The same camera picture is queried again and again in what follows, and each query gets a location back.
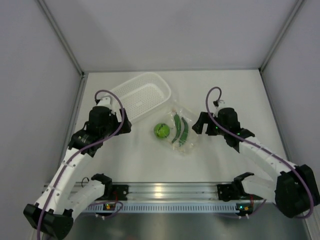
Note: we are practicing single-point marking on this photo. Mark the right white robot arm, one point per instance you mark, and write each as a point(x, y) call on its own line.
point(291, 188)

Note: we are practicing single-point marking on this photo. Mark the white perforated plastic basket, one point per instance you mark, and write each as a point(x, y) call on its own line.
point(143, 95)

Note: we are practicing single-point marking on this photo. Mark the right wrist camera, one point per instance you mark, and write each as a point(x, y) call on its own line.
point(220, 103)

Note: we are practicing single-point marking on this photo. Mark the clear zip top bag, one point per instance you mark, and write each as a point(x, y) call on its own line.
point(175, 107)

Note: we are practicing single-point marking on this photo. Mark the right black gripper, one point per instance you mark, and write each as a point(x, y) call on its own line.
point(198, 126)

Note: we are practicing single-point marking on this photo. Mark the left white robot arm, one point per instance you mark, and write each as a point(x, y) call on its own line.
point(56, 209)

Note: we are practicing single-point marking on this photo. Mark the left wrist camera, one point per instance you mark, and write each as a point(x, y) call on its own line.
point(106, 101)

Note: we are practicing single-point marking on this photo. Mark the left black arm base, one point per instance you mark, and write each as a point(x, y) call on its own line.
point(117, 192)

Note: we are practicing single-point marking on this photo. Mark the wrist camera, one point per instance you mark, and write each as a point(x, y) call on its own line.
point(220, 103)
point(106, 101)

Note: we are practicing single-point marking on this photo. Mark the green fake pepper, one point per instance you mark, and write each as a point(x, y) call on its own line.
point(177, 122)
point(185, 132)

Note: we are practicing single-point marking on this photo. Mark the white slotted cable duct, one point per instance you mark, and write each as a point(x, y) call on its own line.
point(172, 207)

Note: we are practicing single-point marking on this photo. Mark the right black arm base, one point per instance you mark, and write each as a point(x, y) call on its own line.
point(227, 192)

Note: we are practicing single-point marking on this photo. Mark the green fake melon ball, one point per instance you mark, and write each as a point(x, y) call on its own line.
point(161, 130)

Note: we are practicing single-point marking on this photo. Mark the aluminium mounting rail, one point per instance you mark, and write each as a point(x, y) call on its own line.
point(146, 191)

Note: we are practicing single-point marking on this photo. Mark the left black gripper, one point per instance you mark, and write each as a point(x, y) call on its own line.
point(125, 127)

